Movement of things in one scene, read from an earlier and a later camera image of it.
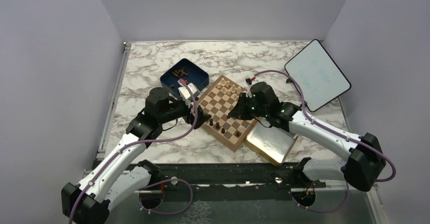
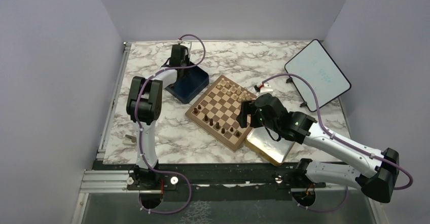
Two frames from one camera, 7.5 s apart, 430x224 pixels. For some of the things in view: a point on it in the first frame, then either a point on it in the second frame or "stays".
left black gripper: [202, 117] → [186, 58]
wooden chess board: [219, 103] stays
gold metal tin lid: [273, 144] stays
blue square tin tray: [185, 69] stays
